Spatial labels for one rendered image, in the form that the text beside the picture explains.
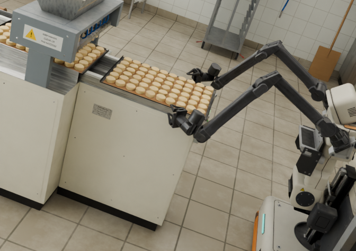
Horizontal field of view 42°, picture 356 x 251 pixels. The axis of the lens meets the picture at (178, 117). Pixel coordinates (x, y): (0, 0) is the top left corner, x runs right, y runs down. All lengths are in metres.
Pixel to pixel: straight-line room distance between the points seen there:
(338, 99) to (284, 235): 0.94
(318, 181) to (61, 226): 1.50
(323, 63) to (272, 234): 3.89
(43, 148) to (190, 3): 4.34
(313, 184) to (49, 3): 1.69
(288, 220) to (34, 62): 1.80
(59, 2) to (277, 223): 1.82
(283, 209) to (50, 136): 1.55
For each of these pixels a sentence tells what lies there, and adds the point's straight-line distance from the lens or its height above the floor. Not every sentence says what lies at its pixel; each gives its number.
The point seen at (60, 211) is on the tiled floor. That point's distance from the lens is 2.98.
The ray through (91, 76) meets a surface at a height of 0.89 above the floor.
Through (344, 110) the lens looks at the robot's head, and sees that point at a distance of 2.49.
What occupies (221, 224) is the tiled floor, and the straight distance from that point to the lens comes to 3.25.
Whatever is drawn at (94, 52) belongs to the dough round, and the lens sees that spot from 2.76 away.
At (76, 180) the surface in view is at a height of 0.18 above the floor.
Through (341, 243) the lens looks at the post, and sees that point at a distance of 1.54.
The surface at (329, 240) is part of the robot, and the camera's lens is 2.85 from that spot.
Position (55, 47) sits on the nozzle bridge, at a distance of 2.35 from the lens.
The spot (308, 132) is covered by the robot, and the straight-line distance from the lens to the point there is 2.73.
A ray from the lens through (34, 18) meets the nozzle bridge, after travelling 2.35.
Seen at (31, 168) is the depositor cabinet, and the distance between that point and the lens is 2.76.
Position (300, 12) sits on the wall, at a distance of 6.53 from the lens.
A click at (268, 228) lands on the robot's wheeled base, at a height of 0.27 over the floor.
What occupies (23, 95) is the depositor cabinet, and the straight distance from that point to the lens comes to 2.54.
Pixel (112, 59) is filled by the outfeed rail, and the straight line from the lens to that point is 2.80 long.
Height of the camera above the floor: 2.04
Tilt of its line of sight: 29 degrees down
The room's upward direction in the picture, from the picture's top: 19 degrees clockwise
